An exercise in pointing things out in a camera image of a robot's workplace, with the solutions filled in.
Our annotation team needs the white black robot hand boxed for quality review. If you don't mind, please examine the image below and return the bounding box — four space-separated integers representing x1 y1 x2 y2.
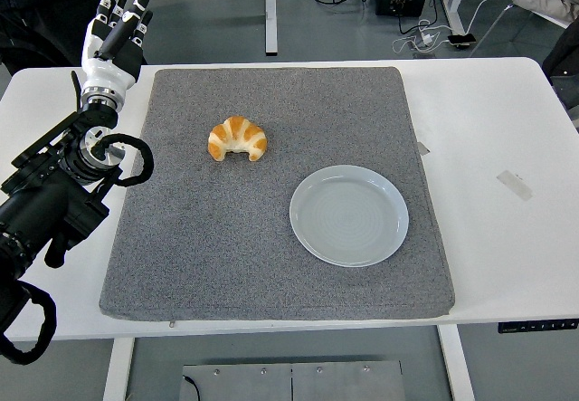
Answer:
81 0 154 95

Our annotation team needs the golden croissant bread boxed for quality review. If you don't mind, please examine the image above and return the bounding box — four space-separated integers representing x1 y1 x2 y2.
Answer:
207 115 268 163

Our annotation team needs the pale grey round plate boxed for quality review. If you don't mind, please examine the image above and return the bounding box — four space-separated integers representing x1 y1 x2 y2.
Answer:
289 164 411 269

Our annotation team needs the grey metal plate with screws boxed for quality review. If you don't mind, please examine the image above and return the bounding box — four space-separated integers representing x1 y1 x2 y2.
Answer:
179 359 404 401

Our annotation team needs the person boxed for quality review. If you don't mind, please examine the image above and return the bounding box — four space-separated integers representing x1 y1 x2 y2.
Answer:
0 0 148 77

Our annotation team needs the white background table leg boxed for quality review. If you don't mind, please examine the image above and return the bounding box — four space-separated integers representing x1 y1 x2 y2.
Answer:
441 0 468 36
263 0 280 56

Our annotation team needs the grey fabric mat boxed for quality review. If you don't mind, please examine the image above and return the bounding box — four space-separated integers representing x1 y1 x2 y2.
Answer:
98 65 456 323

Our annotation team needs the black smartphone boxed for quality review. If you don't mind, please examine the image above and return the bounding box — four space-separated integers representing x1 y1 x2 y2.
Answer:
447 33 478 51

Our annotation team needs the long grey tape strip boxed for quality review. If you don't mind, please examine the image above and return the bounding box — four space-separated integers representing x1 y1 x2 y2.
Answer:
496 169 534 202

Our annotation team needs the dark garment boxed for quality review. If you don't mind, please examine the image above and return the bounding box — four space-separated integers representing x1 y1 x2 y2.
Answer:
541 24 579 131

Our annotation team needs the black table control panel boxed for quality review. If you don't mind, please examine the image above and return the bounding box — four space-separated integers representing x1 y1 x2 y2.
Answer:
498 318 579 334

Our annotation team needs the white charger with cable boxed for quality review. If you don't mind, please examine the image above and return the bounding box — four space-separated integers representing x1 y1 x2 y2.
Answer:
391 19 450 56

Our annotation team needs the thin black cable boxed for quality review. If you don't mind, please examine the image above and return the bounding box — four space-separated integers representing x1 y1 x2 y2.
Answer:
182 376 203 401

